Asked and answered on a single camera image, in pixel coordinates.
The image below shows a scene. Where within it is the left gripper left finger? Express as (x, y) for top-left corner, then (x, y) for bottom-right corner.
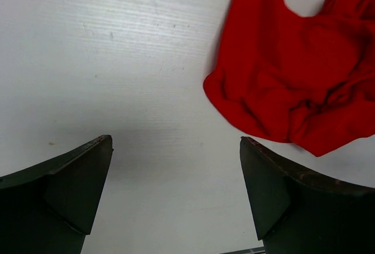
(1, 135), (113, 253)

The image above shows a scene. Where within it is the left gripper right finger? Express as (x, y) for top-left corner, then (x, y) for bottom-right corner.
(240, 137), (374, 253)

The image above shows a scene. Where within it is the red t shirt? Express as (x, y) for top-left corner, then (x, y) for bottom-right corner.
(203, 0), (374, 157)

